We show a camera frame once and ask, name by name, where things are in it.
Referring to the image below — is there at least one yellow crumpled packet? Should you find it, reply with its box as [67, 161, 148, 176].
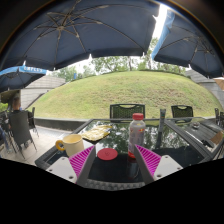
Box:
[81, 124, 113, 142]

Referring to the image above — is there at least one dark umbrella pole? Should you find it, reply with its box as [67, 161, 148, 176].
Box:
[158, 108, 167, 133]

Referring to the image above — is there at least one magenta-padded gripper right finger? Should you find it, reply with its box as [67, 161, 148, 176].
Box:
[133, 144, 184, 185]

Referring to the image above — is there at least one navy umbrella with pale edge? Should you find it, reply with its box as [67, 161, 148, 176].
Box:
[151, 9, 224, 79]

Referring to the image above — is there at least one cream mug with yellow handle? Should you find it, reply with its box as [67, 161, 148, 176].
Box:
[55, 133, 85, 158]

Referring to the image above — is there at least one large navy patio umbrella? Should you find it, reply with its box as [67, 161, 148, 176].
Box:
[0, 0, 161, 72]

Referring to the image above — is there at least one dark wicker patio chair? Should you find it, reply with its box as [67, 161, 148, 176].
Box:
[28, 106, 40, 138]
[8, 109, 38, 160]

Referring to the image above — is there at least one person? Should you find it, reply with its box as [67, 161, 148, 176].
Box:
[9, 96, 25, 114]

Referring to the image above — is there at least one navy umbrella with blue trim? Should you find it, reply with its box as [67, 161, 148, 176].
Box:
[0, 65, 48, 94]

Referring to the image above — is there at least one flat round red coaster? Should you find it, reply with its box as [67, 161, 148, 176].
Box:
[97, 147, 119, 162]

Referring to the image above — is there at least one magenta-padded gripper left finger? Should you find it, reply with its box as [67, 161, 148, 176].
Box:
[45, 145, 98, 188]

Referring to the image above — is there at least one clear red-capped drink bottle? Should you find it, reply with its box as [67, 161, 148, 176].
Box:
[127, 112, 147, 160]

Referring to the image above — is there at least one dark mesh patio chair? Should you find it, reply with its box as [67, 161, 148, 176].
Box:
[109, 103, 146, 120]
[170, 104, 195, 119]

